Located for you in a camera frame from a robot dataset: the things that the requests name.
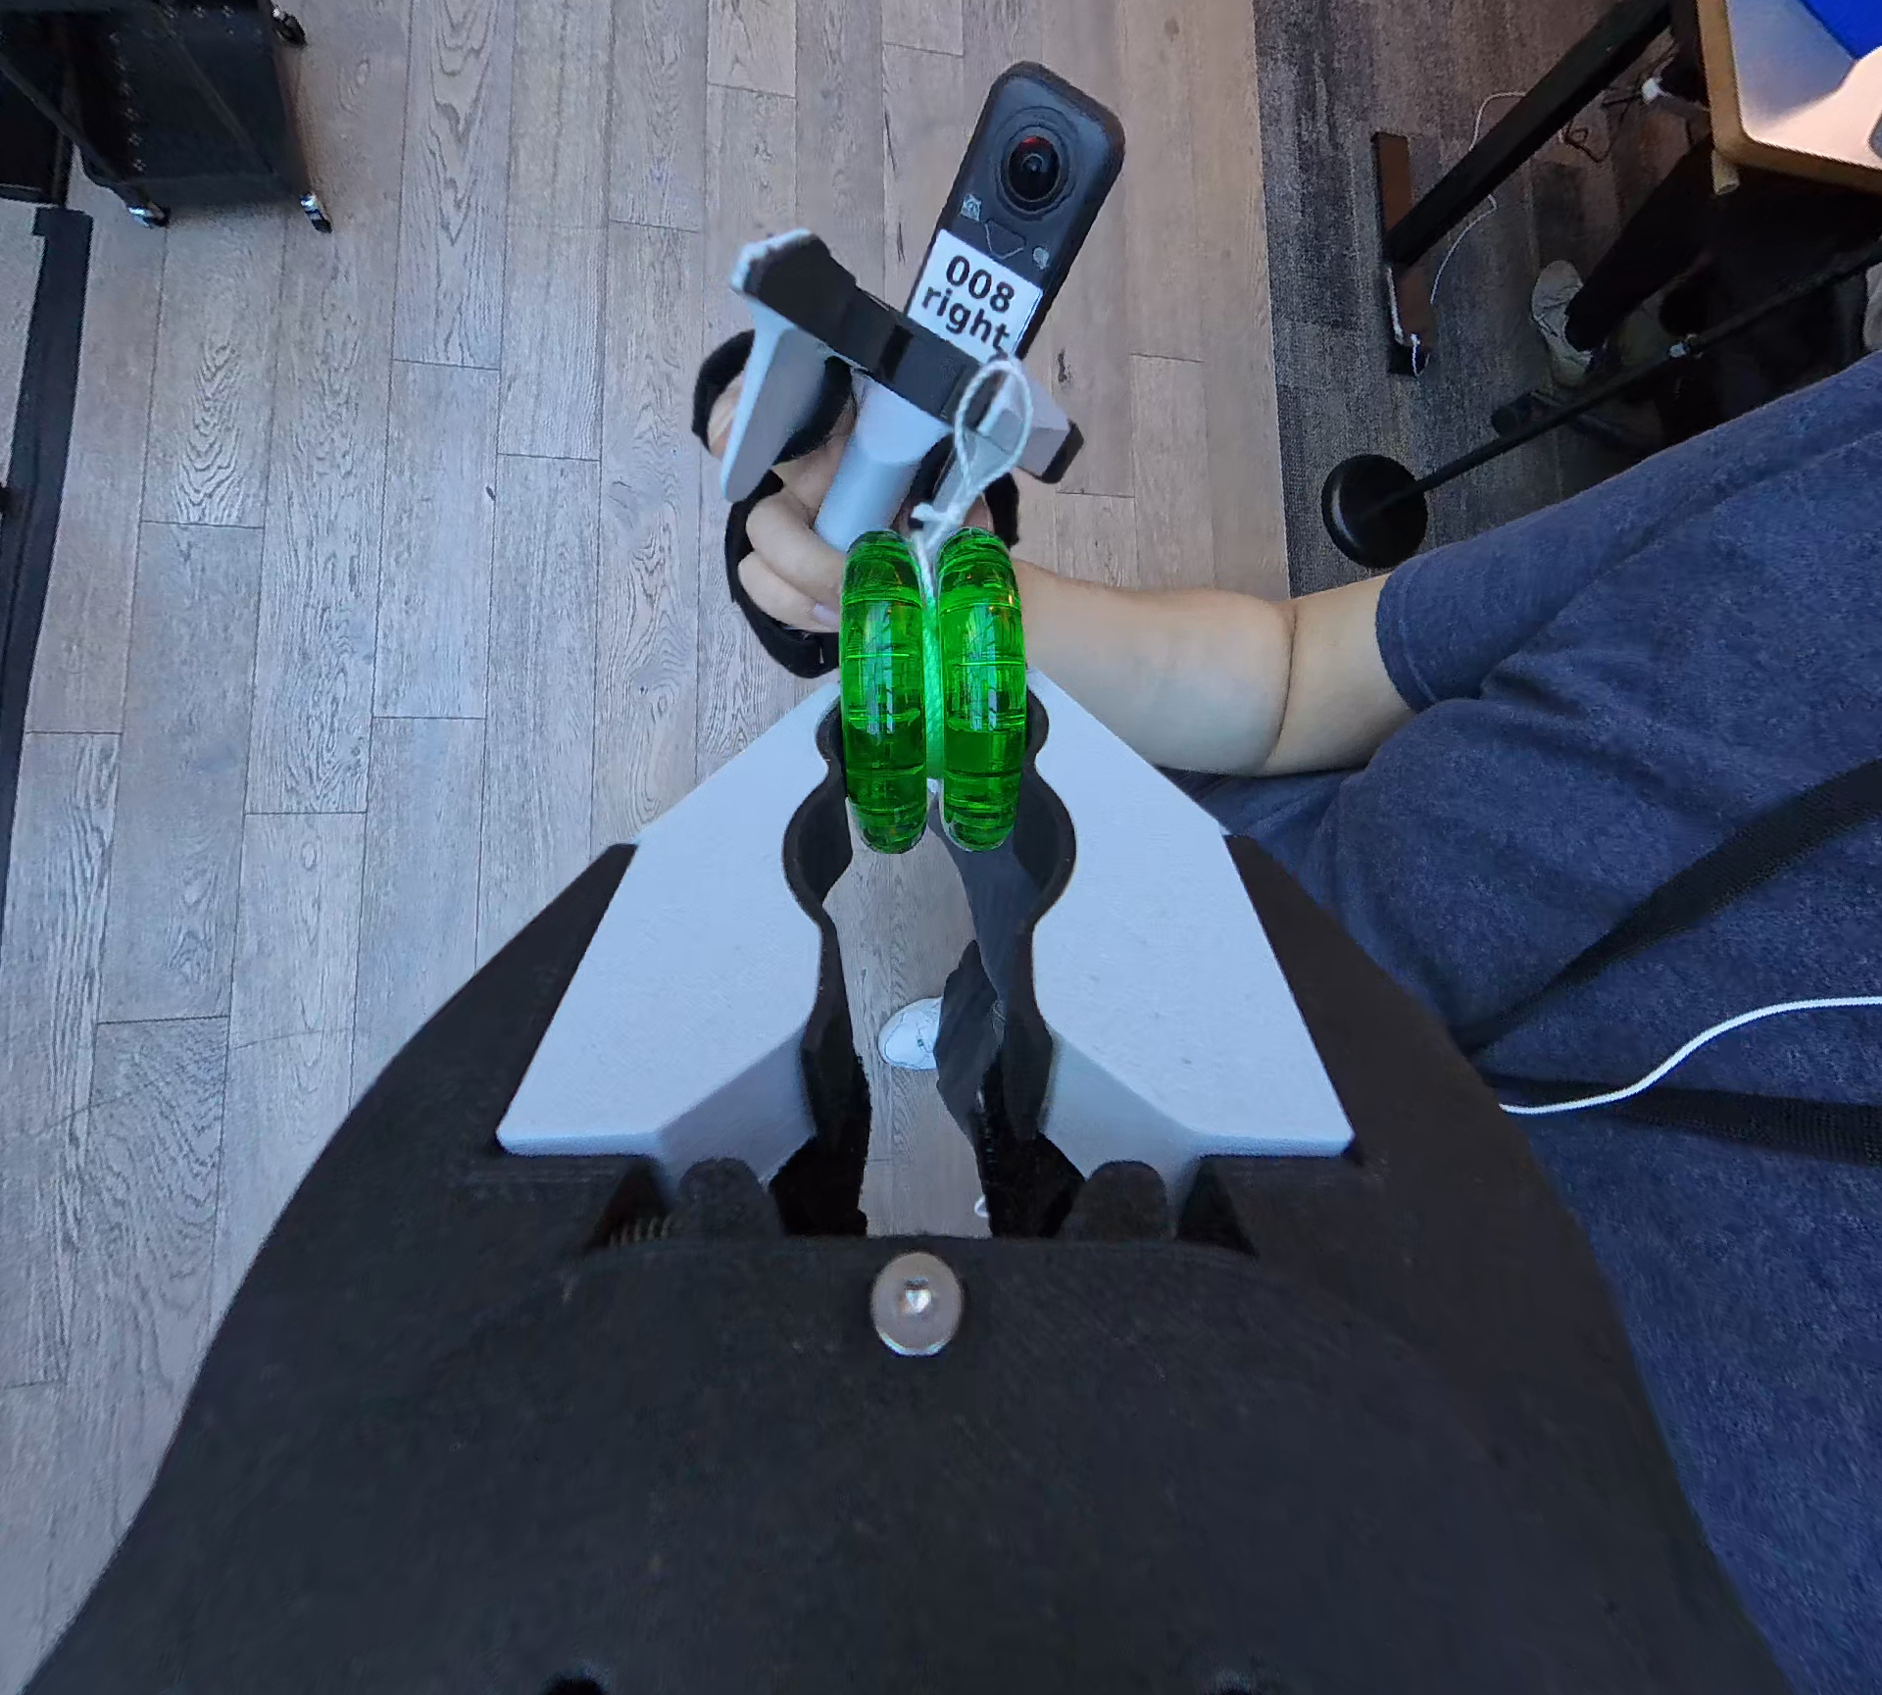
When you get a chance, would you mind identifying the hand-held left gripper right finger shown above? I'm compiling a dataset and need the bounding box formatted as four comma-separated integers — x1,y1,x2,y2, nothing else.
1014,678,1359,1237

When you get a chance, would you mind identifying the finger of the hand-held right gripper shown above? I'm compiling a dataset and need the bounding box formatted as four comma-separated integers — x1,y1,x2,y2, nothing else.
730,228,873,332
946,370,1089,487

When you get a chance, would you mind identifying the black floor strip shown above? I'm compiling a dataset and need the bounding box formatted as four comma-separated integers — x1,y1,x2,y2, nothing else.
0,207,95,933

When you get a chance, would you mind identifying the black round base stand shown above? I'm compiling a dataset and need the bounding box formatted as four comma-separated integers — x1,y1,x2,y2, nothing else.
1320,240,1882,572

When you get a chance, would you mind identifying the person's right hand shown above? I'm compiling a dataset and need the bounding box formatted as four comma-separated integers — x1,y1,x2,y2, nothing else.
708,387,854,636

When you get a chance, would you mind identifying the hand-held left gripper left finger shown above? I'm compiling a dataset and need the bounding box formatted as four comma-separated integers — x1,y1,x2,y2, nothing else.
497,687,873,1237

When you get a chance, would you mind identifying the person's right forearm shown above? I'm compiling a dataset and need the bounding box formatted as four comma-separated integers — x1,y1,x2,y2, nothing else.
1014,556,1422,782

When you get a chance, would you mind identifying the green transparent yoyo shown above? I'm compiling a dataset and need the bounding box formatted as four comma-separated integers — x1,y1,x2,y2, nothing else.
838,527,1028,856

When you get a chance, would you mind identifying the black utility cart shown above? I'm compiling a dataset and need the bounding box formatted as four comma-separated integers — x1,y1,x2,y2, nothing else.
0,0,334,234

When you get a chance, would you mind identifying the white yoyo string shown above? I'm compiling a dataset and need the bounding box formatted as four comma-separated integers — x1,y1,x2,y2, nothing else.
908,354,1040,550

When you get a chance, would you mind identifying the wooden edged desk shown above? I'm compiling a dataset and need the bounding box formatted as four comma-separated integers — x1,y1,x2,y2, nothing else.
1371,0,1882,381

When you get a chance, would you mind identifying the thin white cable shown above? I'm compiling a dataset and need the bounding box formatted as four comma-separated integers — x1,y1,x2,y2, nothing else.
1500,997,1882,1117

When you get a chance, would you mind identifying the white floor cable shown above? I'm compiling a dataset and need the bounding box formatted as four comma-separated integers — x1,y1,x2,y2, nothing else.
1389,93,1532,378

